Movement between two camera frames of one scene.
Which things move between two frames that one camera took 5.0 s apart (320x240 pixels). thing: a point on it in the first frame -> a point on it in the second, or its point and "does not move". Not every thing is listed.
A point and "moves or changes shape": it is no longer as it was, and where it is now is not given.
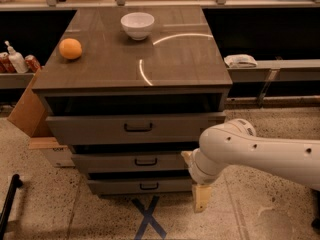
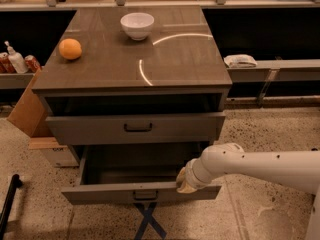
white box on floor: x=55 y=151 does not move
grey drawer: x=129 y=161 moves or changes shape
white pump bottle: x=19 y=64 does not move
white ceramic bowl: x=137 y=24 does not move
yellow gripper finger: x=187 y=156 -> x=181 y=176
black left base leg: x=15 y=184 does not move
